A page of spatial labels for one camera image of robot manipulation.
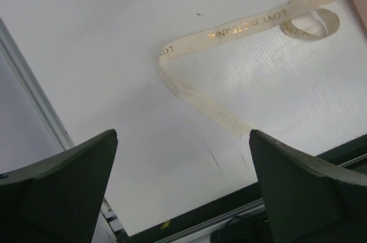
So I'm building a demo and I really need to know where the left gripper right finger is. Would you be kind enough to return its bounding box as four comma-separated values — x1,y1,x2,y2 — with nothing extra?
249,130,366,242

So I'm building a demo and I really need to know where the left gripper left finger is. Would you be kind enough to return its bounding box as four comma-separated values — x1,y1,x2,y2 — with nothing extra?
1,130,118,242

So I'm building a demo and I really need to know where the cream gold-lettered ribbon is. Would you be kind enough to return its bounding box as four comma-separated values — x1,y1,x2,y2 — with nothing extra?
157,0,340,138

